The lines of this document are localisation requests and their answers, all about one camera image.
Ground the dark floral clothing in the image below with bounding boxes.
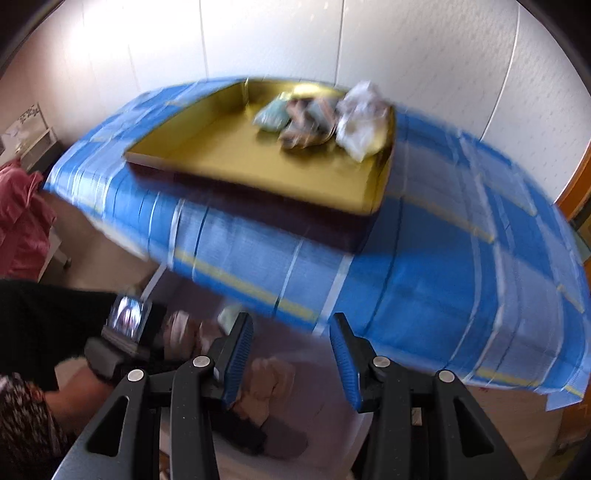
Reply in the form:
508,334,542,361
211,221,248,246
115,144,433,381
0,373,63,480

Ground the person's left forearm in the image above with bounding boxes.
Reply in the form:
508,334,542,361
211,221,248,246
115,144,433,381
0,277,121,393

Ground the white side shelf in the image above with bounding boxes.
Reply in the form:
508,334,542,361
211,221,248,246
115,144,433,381
0,104,61,174

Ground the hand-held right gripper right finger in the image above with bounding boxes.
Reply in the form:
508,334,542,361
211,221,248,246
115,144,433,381
331,312,527,480

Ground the white patterned cloth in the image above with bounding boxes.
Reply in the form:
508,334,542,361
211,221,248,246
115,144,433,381
335,80,394,163

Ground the teal sock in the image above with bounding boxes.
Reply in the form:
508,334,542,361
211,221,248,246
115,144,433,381
255,91,293,134

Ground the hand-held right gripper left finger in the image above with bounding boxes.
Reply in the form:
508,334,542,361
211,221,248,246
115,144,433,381
53,313,254,480

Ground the dark box with gold lining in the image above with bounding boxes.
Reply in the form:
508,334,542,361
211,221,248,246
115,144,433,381
124,78,397,252

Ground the blue plaid tablecloth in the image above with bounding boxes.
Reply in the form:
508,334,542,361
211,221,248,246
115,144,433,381
44,78,591,411

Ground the wooden door frame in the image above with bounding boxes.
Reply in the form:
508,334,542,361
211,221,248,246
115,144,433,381
556,152,591,223

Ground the pink patterned cloth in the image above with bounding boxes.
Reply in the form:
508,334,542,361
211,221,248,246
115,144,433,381
163,310,219,361

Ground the brown sock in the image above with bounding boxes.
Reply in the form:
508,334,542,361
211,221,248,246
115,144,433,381
279,95,340,152

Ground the black sock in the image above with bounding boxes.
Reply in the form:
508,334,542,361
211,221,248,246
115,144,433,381
215,408,309,459

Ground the peach cloth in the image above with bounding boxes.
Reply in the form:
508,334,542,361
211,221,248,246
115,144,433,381
238,357,297,426

